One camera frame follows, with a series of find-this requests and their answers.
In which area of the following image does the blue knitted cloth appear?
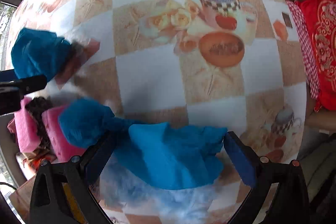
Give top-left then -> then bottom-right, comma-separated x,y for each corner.
58,98 -> 228,190
11,28 -> 72,82

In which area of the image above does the pink sponge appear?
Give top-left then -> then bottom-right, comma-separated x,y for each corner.
42,105 -> 85,162
7,97 -> 41,153

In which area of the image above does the light blue fluffy cloth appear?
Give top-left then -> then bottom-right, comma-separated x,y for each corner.
100,158 -> 219,223

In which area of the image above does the leopard print cloth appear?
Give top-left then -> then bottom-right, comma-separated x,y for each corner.
25,97 -> 53,150

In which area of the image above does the red gingham cloth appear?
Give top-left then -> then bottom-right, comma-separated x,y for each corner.
286,0 -> 319,100

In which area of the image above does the checkered patterned tablecloth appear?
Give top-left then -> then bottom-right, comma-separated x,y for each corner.
1,0 -> 306,223

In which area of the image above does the red embroidered cushion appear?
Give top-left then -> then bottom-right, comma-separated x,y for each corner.
298,0 -> 335,111

